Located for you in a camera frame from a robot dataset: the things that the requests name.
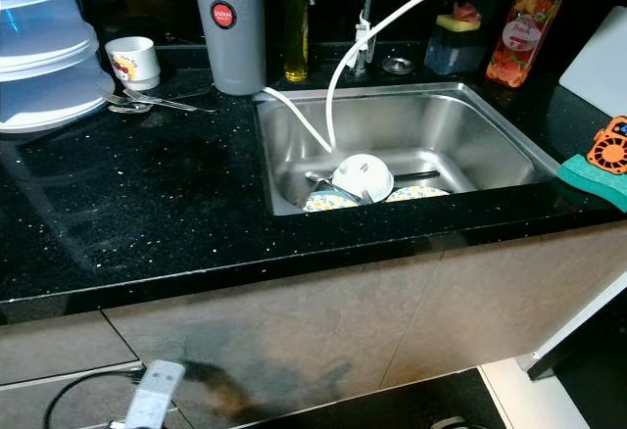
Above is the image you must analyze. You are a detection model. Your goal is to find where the white tiered food container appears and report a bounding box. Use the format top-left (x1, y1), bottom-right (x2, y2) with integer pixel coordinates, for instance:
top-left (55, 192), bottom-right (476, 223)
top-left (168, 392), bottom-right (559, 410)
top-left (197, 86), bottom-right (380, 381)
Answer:
top-left (0, 0), bottom-right (109, 134)

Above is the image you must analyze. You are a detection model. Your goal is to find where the white printed mug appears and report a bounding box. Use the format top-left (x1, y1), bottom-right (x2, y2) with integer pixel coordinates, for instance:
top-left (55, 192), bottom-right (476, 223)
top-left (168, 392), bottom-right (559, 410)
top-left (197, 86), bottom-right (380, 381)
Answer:
top-left (105, 36), bottom-right (161, 91)

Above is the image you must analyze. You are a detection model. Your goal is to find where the steel fork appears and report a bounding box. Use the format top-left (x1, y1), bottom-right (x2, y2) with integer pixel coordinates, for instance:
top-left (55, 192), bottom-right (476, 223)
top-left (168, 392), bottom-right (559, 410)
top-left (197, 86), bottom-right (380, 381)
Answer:
top-left (127, 86), bottom-right (217, 114)

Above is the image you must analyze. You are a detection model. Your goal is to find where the grey water filter jug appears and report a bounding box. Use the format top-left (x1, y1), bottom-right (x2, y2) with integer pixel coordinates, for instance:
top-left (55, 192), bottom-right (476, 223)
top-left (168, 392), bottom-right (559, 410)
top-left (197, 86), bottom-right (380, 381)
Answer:
top-left (188, 0), bottom-right (316, 97)

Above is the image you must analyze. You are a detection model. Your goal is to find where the yellow oil bottle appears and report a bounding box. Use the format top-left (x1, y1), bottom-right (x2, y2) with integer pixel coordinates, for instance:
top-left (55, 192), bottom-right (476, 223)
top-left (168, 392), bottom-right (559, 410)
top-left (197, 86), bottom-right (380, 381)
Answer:
top-left (279, 0), bottom-right (312, 84)

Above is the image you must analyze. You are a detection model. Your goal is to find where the white bowl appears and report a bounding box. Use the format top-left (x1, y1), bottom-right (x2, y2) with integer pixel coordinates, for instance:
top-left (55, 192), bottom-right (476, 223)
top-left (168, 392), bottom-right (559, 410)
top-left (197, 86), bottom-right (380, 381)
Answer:
top-left (331, 153), bottom-right (395, 205)

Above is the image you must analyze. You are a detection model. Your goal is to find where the metal faucet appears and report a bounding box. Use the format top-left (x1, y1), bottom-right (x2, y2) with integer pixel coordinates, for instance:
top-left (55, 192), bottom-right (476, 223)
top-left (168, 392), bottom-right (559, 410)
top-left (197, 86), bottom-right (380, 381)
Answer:
top-left (356, 0), bottom-right (383, 72)

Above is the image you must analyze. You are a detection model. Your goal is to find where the round metal sink strainer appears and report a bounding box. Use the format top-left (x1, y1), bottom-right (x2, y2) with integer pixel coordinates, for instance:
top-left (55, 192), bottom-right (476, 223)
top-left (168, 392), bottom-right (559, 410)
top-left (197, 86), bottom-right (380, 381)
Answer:
top-left (382, 56), bottom-right (414, 75)

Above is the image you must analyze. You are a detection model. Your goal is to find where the small floral plate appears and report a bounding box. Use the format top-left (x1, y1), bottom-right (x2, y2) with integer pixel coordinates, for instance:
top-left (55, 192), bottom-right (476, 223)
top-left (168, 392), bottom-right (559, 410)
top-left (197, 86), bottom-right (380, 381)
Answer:
top-left (385, 185), bottom-right (452, 204)

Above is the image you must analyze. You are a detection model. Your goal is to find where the stainless steel sink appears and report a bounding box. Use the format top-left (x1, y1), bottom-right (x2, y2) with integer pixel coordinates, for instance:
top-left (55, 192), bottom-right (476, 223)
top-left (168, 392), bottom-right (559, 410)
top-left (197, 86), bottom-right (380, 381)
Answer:
top-left (255, 81), bottom-right (564, 216)

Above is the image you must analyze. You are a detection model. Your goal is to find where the dark sponge holder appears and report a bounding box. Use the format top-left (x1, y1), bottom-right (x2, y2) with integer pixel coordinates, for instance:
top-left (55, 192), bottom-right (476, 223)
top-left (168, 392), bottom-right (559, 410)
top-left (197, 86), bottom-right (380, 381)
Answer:
top-left (425, 25), bottom-right (486, 75)

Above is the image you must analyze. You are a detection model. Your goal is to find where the yellow and red sponge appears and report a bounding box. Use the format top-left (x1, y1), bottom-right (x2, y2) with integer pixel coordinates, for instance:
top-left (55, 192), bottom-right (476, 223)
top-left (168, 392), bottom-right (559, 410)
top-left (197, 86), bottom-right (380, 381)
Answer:
top-left (438, 1), bottom-right (484, 34)

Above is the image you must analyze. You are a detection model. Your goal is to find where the orange dish soap pump bottle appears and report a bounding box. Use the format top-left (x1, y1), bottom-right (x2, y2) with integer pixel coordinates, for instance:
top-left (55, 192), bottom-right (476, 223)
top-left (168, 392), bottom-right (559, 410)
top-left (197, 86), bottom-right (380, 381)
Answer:
top-left (485, 0), bottom-right (564, 89)

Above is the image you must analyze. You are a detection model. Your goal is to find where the green sponge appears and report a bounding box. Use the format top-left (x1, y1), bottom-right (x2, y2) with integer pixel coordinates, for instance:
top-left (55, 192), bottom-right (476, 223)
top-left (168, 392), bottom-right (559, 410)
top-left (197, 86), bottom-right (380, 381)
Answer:
top-left (556, 153), bottom-right (627, 213)

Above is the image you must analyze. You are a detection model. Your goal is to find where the orange plastic scrubber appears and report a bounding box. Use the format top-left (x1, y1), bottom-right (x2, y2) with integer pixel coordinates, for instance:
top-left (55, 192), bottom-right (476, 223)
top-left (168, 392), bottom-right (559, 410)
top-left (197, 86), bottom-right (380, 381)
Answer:
top-left (586, 116), bottom-right (627, 175)

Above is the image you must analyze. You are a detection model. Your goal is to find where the white cutting board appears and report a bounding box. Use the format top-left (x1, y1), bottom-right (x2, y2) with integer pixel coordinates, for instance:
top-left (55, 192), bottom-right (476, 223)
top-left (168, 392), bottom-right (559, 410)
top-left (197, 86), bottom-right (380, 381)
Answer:
top-left (558, 8), bottom-right (627, 119)

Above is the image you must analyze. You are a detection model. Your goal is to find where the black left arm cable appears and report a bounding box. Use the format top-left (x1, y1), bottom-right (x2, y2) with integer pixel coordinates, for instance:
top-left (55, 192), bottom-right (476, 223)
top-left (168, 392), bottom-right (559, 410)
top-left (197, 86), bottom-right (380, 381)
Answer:
top-left (42, 368), bottom-right (148, 429)

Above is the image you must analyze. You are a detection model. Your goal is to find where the black-handled knife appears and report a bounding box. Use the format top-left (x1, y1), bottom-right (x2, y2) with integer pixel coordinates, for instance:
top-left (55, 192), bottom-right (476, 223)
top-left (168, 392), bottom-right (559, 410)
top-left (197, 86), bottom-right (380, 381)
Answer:
top-left (392, 169), bottom-right (442, 182)

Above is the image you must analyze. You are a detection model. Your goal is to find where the white water hose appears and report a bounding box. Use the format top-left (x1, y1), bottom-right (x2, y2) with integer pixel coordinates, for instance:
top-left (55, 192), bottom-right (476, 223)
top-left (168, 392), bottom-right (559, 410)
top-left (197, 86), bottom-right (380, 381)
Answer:
top-left (260, 0), bottom-right (461, 154)

